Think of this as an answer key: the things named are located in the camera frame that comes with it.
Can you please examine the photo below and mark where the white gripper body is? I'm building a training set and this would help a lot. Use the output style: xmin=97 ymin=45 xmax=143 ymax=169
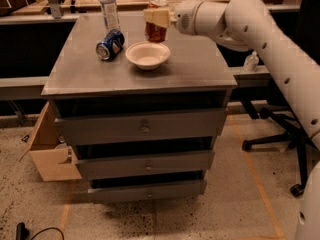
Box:
xmin=174 ymin=0 xmax=215 ymax=36

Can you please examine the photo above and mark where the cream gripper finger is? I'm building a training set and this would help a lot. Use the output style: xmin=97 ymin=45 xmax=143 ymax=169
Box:
xmin=143 ymin=7 xmax=176 ymax=28

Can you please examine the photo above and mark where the red coke can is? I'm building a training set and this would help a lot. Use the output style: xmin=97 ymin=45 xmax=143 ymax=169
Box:
xmin=145 ymin=0 xmax=168 ymax=43

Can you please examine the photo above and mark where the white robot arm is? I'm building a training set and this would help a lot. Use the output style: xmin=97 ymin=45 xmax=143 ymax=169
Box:
xmin=144 ymin=0 xmax=320 ymax=149

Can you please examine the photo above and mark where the white paper bowl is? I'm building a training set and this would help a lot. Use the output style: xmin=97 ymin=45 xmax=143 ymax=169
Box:
xmin=125 ymin=42 xmax=171 ymax=70

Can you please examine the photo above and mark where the blue soda can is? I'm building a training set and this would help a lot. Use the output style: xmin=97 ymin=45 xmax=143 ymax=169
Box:
xmin=96 ymin=29 xmax=125 ymax=61

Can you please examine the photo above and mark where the clear plastic water bottle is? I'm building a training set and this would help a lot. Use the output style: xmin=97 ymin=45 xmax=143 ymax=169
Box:
xmin=99 ymin=0 xmax=120 ymax=33

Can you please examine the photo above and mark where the hand sanitizer bottle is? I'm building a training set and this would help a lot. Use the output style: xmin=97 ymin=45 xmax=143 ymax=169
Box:
xmin=243 ymin=51 xmax=259 ymax=72

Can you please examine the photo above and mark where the top grey drawer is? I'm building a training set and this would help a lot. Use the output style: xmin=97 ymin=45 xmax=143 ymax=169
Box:
xmin=55 ymin=109 xmax=226 ymax=146

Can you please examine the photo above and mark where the grey drawer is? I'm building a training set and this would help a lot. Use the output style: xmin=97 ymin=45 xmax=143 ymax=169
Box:
xmin=76 ymin=150 xmax=215 ymax=180
xmin=55 ymin=109 xmax=226 ymax=146
xmin=88 ymin=180 xmax=207 ymax=203

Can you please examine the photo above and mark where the black office chair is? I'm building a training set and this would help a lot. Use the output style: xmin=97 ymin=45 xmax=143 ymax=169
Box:
xmin=242 ymin=0 xmax=320 ymax=197

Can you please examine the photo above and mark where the middle grey drawer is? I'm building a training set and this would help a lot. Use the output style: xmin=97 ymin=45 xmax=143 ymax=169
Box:
xmin=76 ymin=150 xmax=215 ymax=180

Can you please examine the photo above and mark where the cardboard box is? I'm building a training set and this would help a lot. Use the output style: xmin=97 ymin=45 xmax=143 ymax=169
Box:
xmin=19 ymin=103 xmax=81 ymax=182

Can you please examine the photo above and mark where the bottom grey drawer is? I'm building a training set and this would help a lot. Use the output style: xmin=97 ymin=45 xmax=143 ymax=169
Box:
xmin=88 ymin=180 xmax=207 ymax=203

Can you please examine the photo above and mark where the grey metal rail frame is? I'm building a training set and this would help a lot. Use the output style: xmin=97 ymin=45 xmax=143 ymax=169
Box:
xmin=0 ymin=3 xmax=301 ymax=102

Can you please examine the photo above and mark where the black cable with plug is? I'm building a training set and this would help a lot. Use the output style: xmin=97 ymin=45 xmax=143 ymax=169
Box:
xmin=15 ymin=221 xmax=66 ymax=240

